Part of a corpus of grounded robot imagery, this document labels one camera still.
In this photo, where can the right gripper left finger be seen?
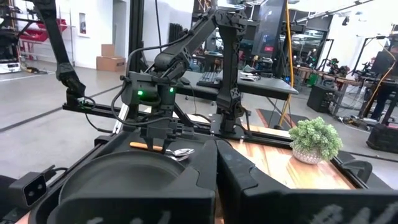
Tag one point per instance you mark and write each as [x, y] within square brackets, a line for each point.
[140, 208]

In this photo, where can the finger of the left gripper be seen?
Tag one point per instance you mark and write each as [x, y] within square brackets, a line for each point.
[149, 143]
[166, 144]

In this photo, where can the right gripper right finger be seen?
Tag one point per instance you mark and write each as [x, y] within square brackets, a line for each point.
[295, 208]

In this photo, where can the black round plate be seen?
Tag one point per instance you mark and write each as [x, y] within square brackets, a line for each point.
[124, 174]

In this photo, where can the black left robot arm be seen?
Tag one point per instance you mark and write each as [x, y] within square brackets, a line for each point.
[230, 62]

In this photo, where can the black plastic tray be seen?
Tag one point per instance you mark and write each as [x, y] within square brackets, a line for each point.
[115, 146]

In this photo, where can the black keyboard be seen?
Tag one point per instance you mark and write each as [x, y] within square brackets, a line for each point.
[209, 79]

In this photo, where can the green potted plant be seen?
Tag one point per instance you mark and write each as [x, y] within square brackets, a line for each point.
[315, 140]

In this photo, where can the large cardboard box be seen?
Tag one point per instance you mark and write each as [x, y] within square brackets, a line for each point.
[111, 63]

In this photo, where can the black striped floor mat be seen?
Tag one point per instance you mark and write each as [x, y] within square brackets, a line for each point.
[280, 116]

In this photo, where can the small cardboard box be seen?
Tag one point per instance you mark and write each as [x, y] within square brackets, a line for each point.
[108, 50]

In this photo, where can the black desk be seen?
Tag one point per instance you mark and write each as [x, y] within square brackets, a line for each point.
[267, 85]

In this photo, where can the black floor bin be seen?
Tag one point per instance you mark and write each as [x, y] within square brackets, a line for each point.
[384, 138]

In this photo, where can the black floor box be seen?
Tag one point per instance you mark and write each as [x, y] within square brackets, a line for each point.
[320, 98]

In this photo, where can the black computer monitor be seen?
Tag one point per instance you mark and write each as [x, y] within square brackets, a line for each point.
[269, 28]

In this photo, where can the black frame bracket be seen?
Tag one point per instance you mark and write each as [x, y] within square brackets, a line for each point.
[357, 169]

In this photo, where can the black table-level camera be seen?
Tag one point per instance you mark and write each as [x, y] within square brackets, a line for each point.
[29, 189]

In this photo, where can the red wall bins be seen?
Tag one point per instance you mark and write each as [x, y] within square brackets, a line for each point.
[40, 32]

